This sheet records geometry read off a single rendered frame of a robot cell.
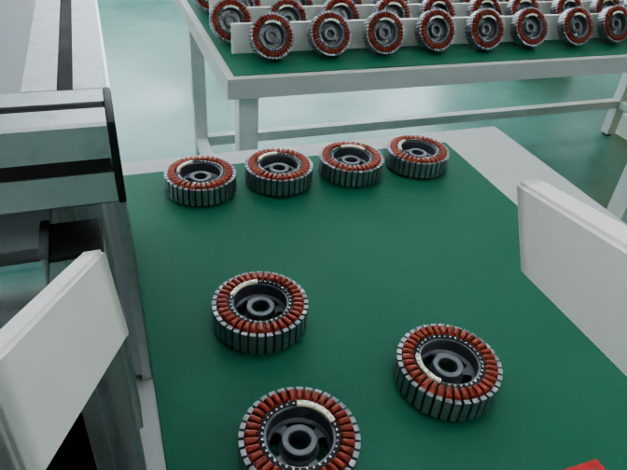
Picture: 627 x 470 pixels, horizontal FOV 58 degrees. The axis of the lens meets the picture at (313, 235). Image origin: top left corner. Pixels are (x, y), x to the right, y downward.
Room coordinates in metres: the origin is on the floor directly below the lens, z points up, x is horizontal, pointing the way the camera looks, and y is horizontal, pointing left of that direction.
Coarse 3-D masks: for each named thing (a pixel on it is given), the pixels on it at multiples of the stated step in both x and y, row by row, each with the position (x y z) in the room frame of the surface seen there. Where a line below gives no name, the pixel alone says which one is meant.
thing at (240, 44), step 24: (216, 0) 1.73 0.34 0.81; (264, 0) 1.79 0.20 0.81; (408, 0) 1.97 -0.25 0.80; (456, 0) 2.04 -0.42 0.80; (240, 24) 1.46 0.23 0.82; (288, 24) 1.50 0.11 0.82; (360, 24) 1.58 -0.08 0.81; (408, 24) 1.63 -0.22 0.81; (456, 24) 1.69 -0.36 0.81; (504, 24) 1.75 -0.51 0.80; (552, 24) 1.82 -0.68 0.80; (240, 48) 1.46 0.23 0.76; (312, 48) 1.53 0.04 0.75
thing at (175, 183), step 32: (192, 160) 0.81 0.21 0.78; (224, 160) 0.81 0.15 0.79; (256, 160) 0.82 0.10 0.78; (288, 160) 0.85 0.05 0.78; (320, 160) 0.85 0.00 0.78; (352, 160) 0.88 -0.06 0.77; (416, 160) 0.88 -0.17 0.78; (448, 160) 0.90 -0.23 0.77; (192, 192) 0.72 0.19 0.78; (224, 192) 0.74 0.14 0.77; (288, 192) 0.78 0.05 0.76
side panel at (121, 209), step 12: (120, 204) 0.39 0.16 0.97; (120, 216) 0.39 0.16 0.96; (120, 228) 0.39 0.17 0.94; (120, 240) 0.39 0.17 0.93; (132, 252) 0.39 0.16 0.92; (132, 264) 0.39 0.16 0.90; (132, 276) 0.39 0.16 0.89; (132, 288) 0.39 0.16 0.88; (132, 300) 0.39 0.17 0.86; (132, 312) 0.39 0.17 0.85; (144, 324) 0.39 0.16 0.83; (144, 336) 0.39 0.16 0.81; (144, 348) 0.39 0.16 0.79; (144, 360) 0.39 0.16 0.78; (144, 372) 0.39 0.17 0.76
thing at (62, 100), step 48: (0, 0) 0.43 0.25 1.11; (48, 0) 0.44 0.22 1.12; (96, 0) 0.46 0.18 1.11; (0, 48) 0.33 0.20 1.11; (48, 48) 0.34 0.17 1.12; (96, 48) 0.34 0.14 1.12; (0, 96) 0.26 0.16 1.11; (48, 96) 0.27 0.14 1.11; (96, 96) 0.27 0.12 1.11; (0, 144) 0.23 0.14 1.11; (48, 144) 0.23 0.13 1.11; (96, 144) 0.24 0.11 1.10; (0, 192) 0.22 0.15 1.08; (48, 192) 0.23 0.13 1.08; (96, 192) 0.24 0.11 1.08
